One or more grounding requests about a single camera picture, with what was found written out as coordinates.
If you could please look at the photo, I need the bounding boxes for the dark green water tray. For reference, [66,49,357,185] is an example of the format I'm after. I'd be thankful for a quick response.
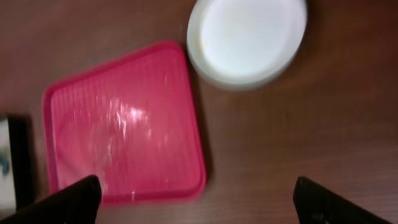
[1,114,34,215]

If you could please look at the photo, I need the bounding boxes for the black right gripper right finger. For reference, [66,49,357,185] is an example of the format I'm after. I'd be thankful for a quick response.
[293,177,390,224]

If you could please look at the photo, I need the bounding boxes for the white plate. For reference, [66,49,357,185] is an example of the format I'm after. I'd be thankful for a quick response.
[187,0,308,90]

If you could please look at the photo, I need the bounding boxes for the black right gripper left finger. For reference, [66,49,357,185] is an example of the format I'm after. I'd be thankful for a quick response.
[1,175,102,224]

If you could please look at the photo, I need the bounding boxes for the red plastic tray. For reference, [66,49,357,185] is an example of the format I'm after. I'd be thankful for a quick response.
[42,41,206,205]

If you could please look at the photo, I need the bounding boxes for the green yellow sponge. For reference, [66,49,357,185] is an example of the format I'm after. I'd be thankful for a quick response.
[0,146,10,176]

